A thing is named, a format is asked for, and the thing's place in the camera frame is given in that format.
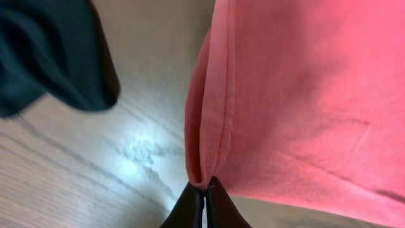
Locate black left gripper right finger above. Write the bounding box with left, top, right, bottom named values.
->
left=206, top=177, right=251, bottom=228

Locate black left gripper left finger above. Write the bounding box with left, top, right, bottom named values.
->
left=159, top=182, right=204, bottom=228

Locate red orange t-shirt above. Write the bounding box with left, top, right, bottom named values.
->
left=185, top=0, right=404, bottom=227

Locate black polo shirt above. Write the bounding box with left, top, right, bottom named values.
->
left=1, top=0, right=120, bottom=118

